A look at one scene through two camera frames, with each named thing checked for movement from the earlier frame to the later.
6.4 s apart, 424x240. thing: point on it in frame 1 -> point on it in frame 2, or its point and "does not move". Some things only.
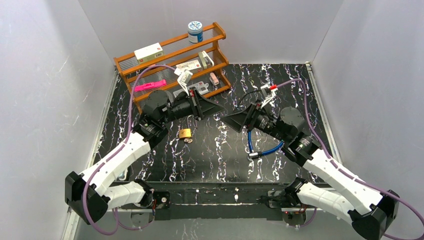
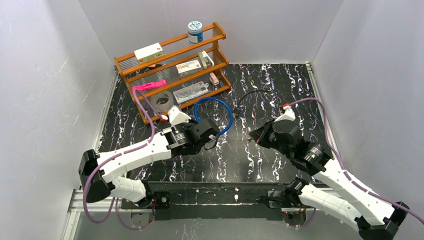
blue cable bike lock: (252, 155) -> (231, 121)
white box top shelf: (149, 53) does not move
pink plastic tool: (150, 85) does not move
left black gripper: (197, 104) -> (208, 131)
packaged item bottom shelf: (201, 88) does not move
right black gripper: (250, 117) -> (262, 135)
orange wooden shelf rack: (194, 61) does not move
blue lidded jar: (195, 32) does not move
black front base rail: (216, 200) does not move
